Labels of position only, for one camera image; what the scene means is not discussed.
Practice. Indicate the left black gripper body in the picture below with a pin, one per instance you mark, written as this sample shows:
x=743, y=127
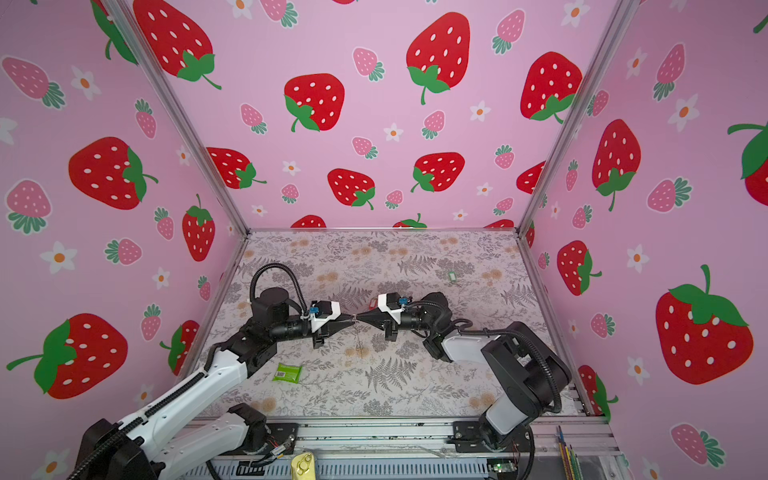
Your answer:
x=318, y=338

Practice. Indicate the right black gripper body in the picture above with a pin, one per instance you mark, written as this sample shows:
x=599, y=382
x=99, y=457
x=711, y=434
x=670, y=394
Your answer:
x=393, y=328

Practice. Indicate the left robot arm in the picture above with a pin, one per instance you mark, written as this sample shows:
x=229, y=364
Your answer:
x=279, y=313

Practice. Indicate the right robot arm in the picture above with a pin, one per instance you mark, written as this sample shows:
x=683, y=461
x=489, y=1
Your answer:
x=531, y=375

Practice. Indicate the green packet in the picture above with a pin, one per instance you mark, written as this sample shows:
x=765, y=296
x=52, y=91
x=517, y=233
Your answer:
x=288, y=373

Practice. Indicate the coloured pencils bundle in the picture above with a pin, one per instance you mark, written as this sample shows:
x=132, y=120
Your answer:
x=570, y=462

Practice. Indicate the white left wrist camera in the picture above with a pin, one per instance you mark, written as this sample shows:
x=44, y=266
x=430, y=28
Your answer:
x=321, y=312

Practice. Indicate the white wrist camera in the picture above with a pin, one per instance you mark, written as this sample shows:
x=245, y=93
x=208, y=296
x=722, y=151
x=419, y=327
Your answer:
x=390, y=305
x=321, y=312

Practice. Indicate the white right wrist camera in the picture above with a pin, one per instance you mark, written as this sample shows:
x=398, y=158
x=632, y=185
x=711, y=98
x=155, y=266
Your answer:
x=390, y=305

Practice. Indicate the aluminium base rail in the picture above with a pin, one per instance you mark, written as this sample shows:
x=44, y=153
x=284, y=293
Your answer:
x=384, y=441

